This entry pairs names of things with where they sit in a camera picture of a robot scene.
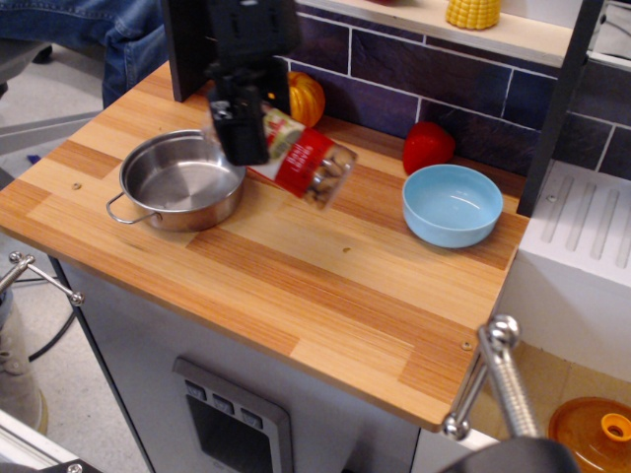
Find chrome right towel rail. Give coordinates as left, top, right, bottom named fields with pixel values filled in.
left=442, top=314, right=543, bottom=441

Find yellow toy corn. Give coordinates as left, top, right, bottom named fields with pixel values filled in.
left=445, top=0, right=502, bottom=31

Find light blue bowl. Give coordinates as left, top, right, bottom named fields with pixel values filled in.
left=402, top=165, right=504, bottom=248

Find red toy strawberry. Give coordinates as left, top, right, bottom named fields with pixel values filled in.
left=402, top=121, right=456, bottom=174

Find white toy sink drainboard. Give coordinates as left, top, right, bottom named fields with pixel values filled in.
left=520, top=162, right=630, bottom=288

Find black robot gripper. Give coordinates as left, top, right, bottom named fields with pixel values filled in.
left=205, top=1, right=301, bottom=167

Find clear almond jar red label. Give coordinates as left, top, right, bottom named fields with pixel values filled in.
left=200, top=101, right=359, bottom=212

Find black vertical shelf post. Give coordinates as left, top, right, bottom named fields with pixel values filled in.
left=517, top=1, right=607, bottom=217

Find chrome towel rail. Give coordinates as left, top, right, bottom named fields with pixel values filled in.
left=442, top=314, right=543, bottom=441
left=1, top=251, right=85, bottom=306

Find orange toy pumpkin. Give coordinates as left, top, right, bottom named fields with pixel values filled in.
left=288, top=71, right=325, bottom=127

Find black cable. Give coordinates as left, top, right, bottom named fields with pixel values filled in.
left=14, top=278, right=78, bottom=364

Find grey oven control panel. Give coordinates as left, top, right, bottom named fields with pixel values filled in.
left=173, top=358, right=294, bottom=472

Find orange plastic lid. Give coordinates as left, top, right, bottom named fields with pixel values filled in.
left=547, top=397, right=630, bottom=472

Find chrome left towel rail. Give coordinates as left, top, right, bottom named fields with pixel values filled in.
left=1, top=251, right=85, bottom=306

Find beige boot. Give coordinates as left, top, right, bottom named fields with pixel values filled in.
left=1, top=290, right=48, bottom=434

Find stainless steel pot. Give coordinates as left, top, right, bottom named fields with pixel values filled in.
left=105, top=129, right=246, bottom=232

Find blue jeans leg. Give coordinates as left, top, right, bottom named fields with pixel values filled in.
left=1, top=0, right=169, bottom=108

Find wooden wall shelf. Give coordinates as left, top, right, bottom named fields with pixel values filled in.
left=301, top=0, right=573, bottom=68

